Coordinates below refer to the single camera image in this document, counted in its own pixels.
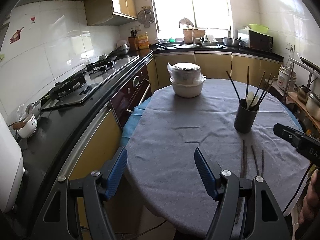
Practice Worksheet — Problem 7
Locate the wok on counter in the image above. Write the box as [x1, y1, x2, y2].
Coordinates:
[108, 43, 130, 57]

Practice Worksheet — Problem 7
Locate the brass kettle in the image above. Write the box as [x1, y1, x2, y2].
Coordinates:
[296, 85, 310, 105]

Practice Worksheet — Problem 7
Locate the steel pot on shelf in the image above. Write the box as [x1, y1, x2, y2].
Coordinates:
[306, 91, 320, 121]

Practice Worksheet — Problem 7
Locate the grey tablecloth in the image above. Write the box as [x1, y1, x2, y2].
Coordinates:
[126, 79, 309, 238]

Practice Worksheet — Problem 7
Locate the steel pot by sink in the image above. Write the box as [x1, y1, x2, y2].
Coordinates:
[223, 37, 241, 47]

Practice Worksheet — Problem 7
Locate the wooden knife block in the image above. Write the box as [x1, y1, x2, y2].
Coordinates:
[127, 29, 139, 51]

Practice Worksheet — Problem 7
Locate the black gas stove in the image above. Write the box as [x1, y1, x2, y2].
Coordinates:
[41, 56, 139, 112]

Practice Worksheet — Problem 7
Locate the green plastic basin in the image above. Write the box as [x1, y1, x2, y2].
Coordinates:
[249, 24, 269, 34]

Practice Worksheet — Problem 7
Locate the sink faucet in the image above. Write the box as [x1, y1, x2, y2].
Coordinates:
[191, 25, 196, 45]

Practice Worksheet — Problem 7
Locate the black utensil cup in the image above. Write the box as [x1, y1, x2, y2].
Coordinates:
[234, 99, 259, 134]

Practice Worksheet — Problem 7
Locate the yellow oil bottle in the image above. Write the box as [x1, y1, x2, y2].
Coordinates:
[137, 33, 150, 50]

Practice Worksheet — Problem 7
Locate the blue table cover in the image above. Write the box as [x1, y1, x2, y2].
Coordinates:
[119, 98, 151, 147]

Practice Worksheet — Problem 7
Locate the white rice cooker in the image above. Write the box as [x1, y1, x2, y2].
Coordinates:
[277, 65, 296, 92]

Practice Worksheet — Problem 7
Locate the metal shelf rack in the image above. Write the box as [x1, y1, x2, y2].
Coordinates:
[284, 56, 319, 96]

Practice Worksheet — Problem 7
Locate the wooden cutting board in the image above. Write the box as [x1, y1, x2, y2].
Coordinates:
[183, 29, 206, 44]

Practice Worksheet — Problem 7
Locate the dark red built-in oven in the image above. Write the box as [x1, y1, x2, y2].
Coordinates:
[111, 64, 152, 129]

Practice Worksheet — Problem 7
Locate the dark chopstick in cup upright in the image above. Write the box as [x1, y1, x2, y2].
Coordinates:
[245, 65, 250, 98]

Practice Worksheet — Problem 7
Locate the white ceramic bowl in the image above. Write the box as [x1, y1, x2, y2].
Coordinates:
[169, 76, 206, 98]

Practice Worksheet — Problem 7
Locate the white spoon in cup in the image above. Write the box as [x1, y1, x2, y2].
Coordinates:
[246, 92, 259, 109]

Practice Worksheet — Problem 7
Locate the person's right hand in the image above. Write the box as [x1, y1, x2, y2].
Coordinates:
[298, 169, 319, 225]

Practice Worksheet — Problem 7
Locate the white appliance at left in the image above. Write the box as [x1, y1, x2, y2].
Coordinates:
[0, 115, 23, 213]

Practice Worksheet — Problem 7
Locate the round wall rack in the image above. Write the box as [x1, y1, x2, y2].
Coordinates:
[137, 8, 154, 28]

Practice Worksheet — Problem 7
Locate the yellow wall cabinet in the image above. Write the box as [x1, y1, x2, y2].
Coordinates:
[84, 0, 137, 26]

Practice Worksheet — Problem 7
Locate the white bowl on counter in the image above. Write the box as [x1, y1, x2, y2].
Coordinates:
[17, 114, 37, 139]

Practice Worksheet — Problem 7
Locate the microwave oven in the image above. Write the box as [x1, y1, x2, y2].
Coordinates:
[238, 29, 273, 52]

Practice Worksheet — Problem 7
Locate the bagged stack of bowls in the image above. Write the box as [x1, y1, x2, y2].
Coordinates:
[167, 62, 201, 85]

